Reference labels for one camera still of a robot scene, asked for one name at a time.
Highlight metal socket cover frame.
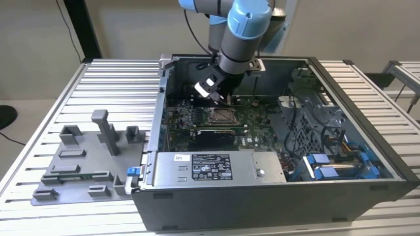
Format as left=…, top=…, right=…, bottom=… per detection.
left=210, top=107, right=238, bottom=124

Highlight CPU socket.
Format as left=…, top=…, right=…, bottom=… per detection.
left=208, top=106, right=239, bottom=124

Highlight green motherboard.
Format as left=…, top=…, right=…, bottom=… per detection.
left=166, top=97, right=283, bottom=152

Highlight black graphics card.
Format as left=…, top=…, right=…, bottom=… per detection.
left=194, top=129, right=238, bottom=146

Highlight perforated metal drive cage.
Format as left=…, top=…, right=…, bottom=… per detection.
left=267, top=81, right=348, bottom=159

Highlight silver power supply unit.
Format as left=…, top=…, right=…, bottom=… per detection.
left=151, top=151, right=288, bottom=190

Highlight hard disk in blue carrier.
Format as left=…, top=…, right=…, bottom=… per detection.
left=303, top=151, right=372, bottom=167
left=311, top=164, right=382, bottom=181

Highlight black box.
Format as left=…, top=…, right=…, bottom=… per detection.
left=364, top=72, right=395, bottom=90

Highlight open dark grey PC case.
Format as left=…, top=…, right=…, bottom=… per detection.
left=126, top=54, right=420, bottom=233

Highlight grey printed parts rack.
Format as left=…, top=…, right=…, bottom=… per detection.
left=31, top=109, right=148, bottom=207

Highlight aluminium slat side table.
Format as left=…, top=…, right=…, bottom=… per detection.
left=382, top=60, right=420, bottom=116

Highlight green RAM stick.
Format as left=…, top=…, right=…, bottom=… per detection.
left=58, top=173, right=96, bottom=179

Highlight black round object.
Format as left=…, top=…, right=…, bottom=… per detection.
left=0, top=105, right=18, bottom=130

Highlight white-edged black wrist camera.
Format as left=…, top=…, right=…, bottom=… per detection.
left=194, top=73, right=228, bottom=104

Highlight grey box wrist camera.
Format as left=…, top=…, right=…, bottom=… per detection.
left=247, top=58, right=266, bottom=73

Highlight white plastic bracket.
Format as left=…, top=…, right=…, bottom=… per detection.
left=278, top=95, right=295, bottom=108

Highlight black looped internal cable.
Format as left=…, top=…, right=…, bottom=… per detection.
left=320, top=124, right=347, bottom=154

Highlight black frame post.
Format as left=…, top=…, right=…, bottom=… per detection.
left=63, top=0, right=103, bottom=59

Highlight thin black wall cable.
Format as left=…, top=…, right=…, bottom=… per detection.
left=58, top=0, right=83, bottom=63

